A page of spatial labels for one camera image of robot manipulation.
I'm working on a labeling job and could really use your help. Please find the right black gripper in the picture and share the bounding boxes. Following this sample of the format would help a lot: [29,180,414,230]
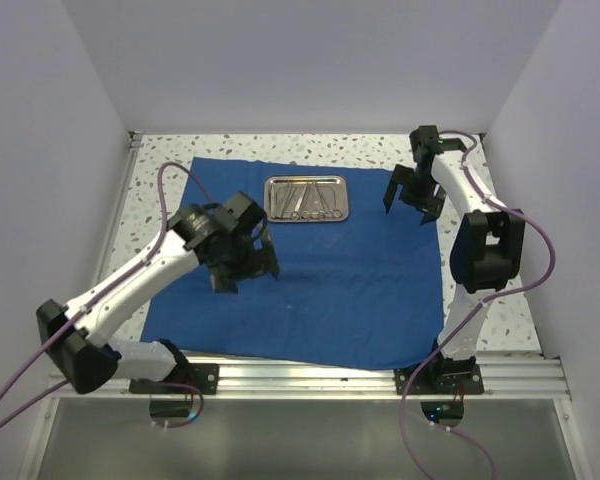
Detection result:
[384,164,447,225]

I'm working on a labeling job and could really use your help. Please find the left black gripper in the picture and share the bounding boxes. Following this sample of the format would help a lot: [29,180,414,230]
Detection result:
[206,223,278,292]

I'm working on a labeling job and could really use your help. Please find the blue surgical cloth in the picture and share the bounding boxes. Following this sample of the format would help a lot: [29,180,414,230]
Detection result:
[141,168,444,370]

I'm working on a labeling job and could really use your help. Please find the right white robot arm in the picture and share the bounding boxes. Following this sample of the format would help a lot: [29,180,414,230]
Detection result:
[383,125,525,394]

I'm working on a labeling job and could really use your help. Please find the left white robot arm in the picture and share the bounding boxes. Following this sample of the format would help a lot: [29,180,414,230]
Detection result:
[36,191,279,394]

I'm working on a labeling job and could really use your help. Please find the surgical instruments in tray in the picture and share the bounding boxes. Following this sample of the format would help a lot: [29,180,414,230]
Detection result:
[272,182,342,221]

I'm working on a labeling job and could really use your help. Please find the steel instrument tray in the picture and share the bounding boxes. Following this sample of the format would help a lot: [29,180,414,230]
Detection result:
[263,173,352,224]

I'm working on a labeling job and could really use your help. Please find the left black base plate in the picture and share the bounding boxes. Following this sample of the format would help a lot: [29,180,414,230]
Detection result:
[129,363,220,395]

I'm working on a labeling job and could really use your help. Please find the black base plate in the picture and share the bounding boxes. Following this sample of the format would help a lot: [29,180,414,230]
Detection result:
[129,363,220,395]
[408,353,485,395]

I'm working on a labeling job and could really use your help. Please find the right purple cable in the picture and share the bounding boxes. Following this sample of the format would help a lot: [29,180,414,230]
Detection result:
[398,130,557,480]

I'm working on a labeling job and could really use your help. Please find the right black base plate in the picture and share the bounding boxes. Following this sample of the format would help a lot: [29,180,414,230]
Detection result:
[408,353,485,395]

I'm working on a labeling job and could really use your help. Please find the aluminium mounting rail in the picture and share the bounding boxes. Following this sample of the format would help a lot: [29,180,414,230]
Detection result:
[43,349,572,401]

